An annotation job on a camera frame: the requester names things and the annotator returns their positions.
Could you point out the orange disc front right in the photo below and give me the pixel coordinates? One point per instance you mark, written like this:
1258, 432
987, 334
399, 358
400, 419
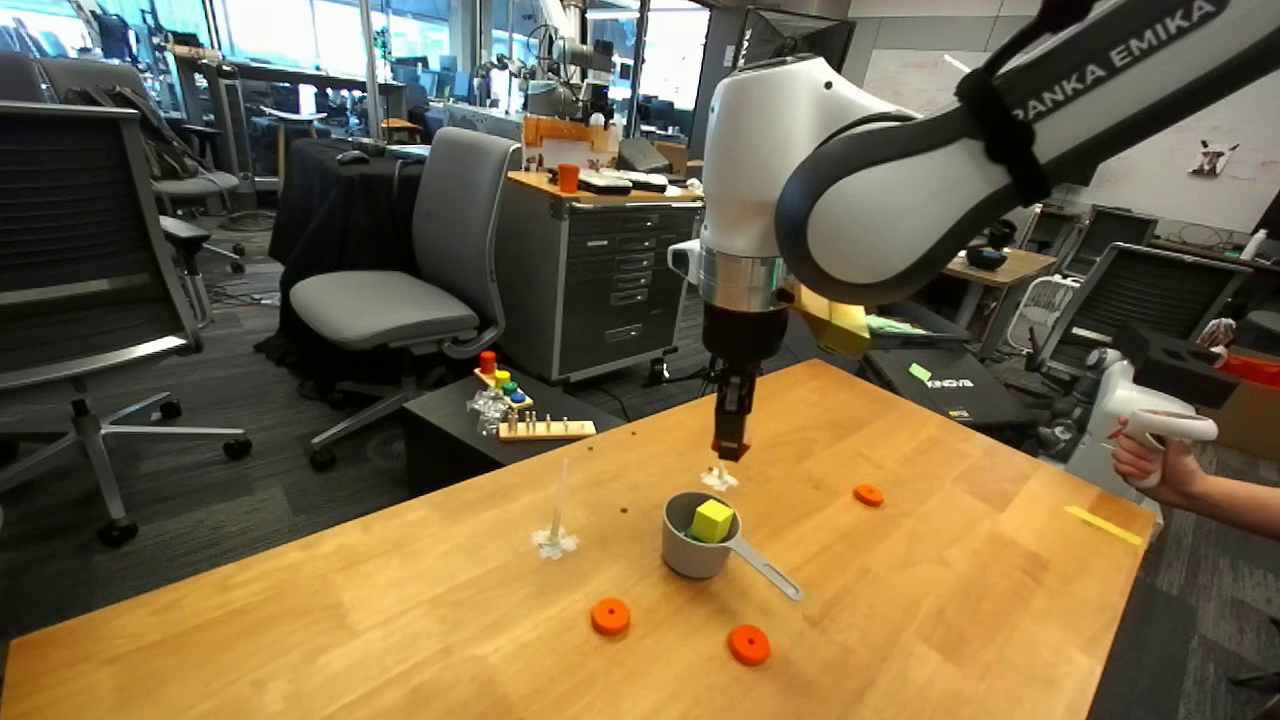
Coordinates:
749, 647

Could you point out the grey drawer cabinet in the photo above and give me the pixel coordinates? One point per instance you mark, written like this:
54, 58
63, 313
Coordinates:
586, 277

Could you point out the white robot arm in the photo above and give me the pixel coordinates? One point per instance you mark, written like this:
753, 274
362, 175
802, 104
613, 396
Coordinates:
813, 183

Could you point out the white VR controller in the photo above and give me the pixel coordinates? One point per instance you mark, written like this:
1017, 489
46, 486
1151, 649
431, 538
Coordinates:
1151, 414

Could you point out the black low stand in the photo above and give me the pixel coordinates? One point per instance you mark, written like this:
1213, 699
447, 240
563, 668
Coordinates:
447, 447

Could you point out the grey office chair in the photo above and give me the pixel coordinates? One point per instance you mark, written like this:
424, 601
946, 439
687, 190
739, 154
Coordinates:
436, 313

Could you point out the grey measuring cup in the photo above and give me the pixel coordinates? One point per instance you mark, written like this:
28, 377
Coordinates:
701, 562

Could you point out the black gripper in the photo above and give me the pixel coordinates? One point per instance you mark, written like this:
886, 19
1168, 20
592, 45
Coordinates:
741, 341

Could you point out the wooden xylophone toy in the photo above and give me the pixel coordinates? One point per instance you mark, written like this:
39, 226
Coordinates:
547, 431

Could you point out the orange disc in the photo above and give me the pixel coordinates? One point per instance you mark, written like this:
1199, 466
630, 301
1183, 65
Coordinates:
864, 494
608, 619
749, 647

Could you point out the yellow cube block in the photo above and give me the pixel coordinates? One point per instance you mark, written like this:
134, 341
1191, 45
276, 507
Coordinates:
710, 522

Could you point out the black mesh office chair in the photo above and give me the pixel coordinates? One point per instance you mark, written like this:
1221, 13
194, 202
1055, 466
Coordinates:
84, 285

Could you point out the person's hand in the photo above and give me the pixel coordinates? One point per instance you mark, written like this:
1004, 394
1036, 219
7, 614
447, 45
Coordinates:
1162, 468

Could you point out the orange cup on cabinet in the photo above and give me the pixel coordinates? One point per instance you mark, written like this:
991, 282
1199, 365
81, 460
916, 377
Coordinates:
568, 177

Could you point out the orange disc far right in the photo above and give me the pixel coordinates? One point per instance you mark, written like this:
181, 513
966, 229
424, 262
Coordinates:
864, 494

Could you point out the orange disc front left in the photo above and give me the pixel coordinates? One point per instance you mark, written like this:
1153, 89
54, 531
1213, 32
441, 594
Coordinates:
608, 619

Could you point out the colourful stacking toy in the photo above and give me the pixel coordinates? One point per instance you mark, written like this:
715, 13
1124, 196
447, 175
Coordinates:
503, 381

